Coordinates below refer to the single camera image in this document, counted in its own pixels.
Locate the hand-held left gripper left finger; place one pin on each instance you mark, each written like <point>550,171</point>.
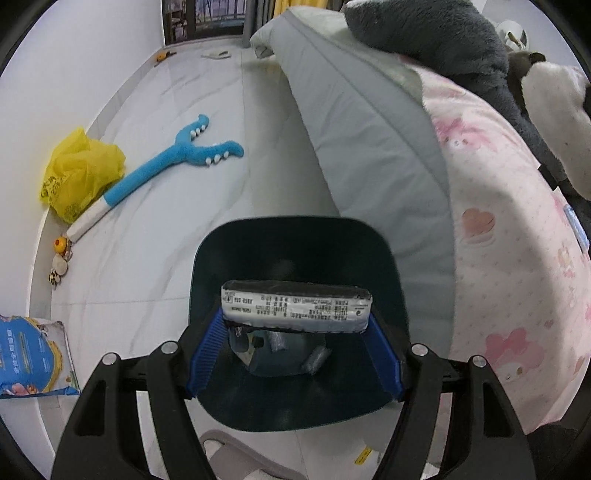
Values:
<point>207,341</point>

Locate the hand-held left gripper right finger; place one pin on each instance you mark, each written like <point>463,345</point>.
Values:
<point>383,355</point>

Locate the silver black packet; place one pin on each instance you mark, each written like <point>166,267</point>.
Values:
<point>295,309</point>

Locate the dark green trash bin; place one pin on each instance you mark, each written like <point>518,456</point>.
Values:
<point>300,249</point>

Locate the pale grey slipper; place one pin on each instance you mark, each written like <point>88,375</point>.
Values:
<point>221,443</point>

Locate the small striped bee toy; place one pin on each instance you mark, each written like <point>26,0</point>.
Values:
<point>54,279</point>

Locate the pink printed blanket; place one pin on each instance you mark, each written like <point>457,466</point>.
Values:
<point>508,230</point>

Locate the small yellow duck toy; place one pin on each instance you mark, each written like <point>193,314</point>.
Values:
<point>60,243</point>

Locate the blue printed packet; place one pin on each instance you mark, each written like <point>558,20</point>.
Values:
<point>27,355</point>

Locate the blue forked plush toy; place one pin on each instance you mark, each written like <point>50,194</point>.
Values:
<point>161,161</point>

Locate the yellow plastic bag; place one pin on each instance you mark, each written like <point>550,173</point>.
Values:
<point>78,175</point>

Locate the small white floor item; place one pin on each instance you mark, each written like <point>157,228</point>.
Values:
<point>217,54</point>

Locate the small orange floor toy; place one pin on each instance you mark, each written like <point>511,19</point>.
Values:
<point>164,56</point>

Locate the cream bed sheet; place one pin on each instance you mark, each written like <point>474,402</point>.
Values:
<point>392,64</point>

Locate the black white plush toy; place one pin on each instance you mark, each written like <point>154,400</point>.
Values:
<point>554,106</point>

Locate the grey fluffy blanket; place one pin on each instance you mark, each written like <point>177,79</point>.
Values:
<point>438,41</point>

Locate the dark framed window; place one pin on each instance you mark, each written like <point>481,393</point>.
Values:
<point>203,18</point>

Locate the grey curtain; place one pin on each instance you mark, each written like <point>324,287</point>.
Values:
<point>263,11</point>

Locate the yellow curtain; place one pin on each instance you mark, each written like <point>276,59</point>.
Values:
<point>281,4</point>

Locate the round wall mirror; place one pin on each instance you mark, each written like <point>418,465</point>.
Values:
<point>515,34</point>

